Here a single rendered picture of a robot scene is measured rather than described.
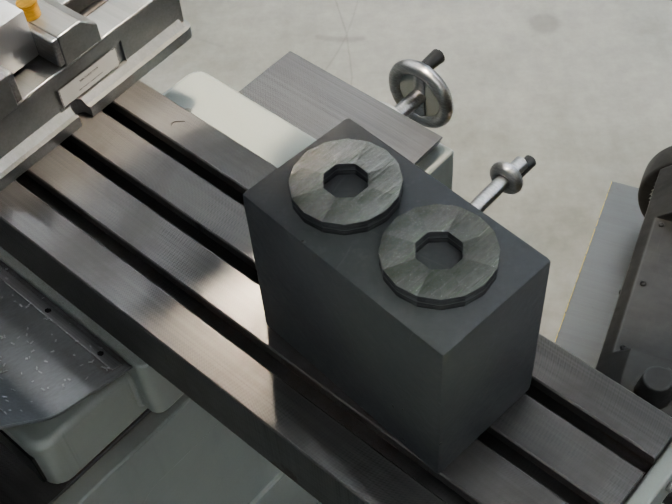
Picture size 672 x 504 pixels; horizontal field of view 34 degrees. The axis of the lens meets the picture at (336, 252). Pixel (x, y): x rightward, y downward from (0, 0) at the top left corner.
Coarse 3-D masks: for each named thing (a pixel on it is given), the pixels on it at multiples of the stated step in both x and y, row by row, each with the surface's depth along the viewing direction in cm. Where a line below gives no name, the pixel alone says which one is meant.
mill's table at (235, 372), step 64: (128, 128) 122; (192, 128) 118; (0, 192) 113; (64, 192) 113; (128, 192) 116; (192, 192) 112; (64, 256) 108; (128, 256) 110; (192, 256) 107; (128, 320) 103; (192, 320) 102; (256, 320) 102; (192, 384) 102; (256, 384) 97; (320, 384) 97; (576, 384) 96; (256, 448) 102; (320, 448) 93; (384, 448) 95; (512, 448) 93; (576, 448) 92; (640, 448) 92
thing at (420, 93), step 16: (400, 64) 159; (416, 64) 157; (432, 64) 158; (400, 80) 162; (416, 80) 159; (432, 80) 156; (400, 96) 164; (416, 96) 160; (432, 96) 159; (448, 96) 157; (400, 112) 158; (416, 112) 164; (432, 112) 162; (448, 112) 159
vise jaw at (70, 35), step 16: (48, 0) 116; (48, 16) 113; (64, 16) 113; (80, 16) 115; (32, 32) 112; (48, 32) 112; (64, 32) 112; (80, 32) 114; (96, 32) 115; (48, 48) 112; (64, 48) 113; (80, 48) 115; (64, 64) 114
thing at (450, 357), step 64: (256, 192) 87; (320, 192) 84; (384, 192) 84; (448, 192) 85; (256, 256) 92; (320, 256) 82; (384, 256) 80; (448, 256) 82; (512, 256) 81; (320, 320) 90; (384, 320) 80; (448, 320) 78; (512, 320) 82; (384, 384) 88; (448, 384) 80; (512, 384) 91; (448, 448) 89
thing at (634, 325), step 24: (648, 216) 155; (648, 240) 151; (648, 264) 149; (624, 288) 148; (648, 288) 146; (624, 312) 144; (648, 312) 144; (624, 336) 142; (648, 336) 142; (600, 360) 141; (624, 360) 138; (648, 360) 137; (624, 384) 135; (648, 384) 131
